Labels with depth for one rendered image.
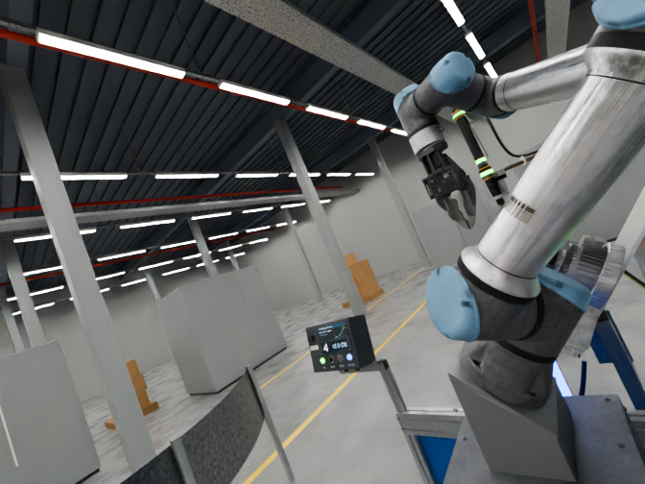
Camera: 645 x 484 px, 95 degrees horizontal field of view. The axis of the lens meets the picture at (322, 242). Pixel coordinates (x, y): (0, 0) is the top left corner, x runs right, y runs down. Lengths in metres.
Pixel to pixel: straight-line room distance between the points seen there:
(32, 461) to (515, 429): 6.00
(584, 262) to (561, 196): 0.90
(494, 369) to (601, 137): 0.40
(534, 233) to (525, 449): 0.40
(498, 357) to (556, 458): 0.17
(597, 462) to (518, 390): 0.16
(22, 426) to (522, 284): 6.10
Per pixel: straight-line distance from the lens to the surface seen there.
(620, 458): 0.76
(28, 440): 6.20
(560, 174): 0.44
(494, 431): 0.70
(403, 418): 1.32
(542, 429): 0.68
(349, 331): 1.20
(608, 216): 6.93
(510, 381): 0.66
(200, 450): 2.06
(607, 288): 1.30
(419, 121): 0.77
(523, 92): 0.72
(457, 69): 0.71
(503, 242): 0.47
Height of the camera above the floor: 1.46
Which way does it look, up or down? 5 degrees up
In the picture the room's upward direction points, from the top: 23 degrees counter-clockwise
